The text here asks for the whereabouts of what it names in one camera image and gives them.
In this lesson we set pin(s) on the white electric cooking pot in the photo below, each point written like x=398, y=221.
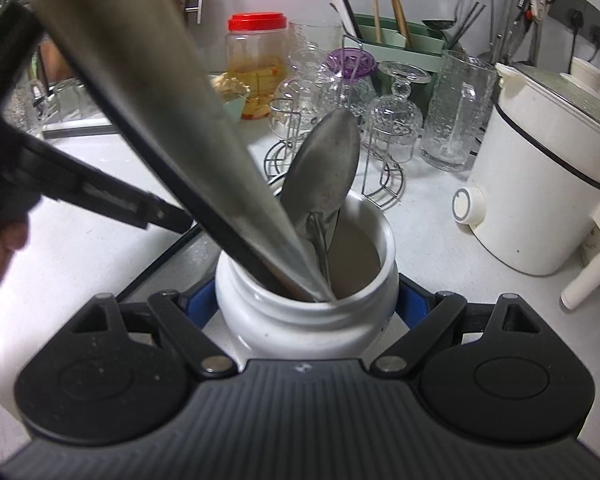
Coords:
x=530, y=200

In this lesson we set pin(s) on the metal spoon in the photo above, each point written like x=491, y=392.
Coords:
x=325, y=160

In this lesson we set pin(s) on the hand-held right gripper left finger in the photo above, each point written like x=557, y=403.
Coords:
x=204, y=302

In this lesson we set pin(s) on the green utensil holder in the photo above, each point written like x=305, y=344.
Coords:
x=422, y=42

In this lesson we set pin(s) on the wooden chopstick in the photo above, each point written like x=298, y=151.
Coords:
x=395, y=7
x=402, y=7
x=376, y=7

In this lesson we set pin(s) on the green plastic basket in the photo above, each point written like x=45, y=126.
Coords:
x=235, y=107

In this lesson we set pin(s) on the white ceramic spoon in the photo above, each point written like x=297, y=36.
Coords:
x=155, y=85

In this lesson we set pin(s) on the white ceramic jar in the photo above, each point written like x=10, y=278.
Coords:
x=305, y=325

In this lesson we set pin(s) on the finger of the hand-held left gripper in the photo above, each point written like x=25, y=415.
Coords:
x=110, y=195

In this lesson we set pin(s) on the textured glass mug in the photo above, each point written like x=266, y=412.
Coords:
x=455, y=110
x=312, y=40

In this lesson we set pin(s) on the pile of bamboo toothpicks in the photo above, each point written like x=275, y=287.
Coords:
x=227, y=85

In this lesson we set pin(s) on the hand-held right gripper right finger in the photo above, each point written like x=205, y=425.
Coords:
x=412, y=305

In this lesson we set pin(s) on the grey wall power strip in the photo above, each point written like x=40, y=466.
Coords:
x=587, y=17

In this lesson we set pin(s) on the purple lid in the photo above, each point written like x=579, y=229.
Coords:
x=350, y=62

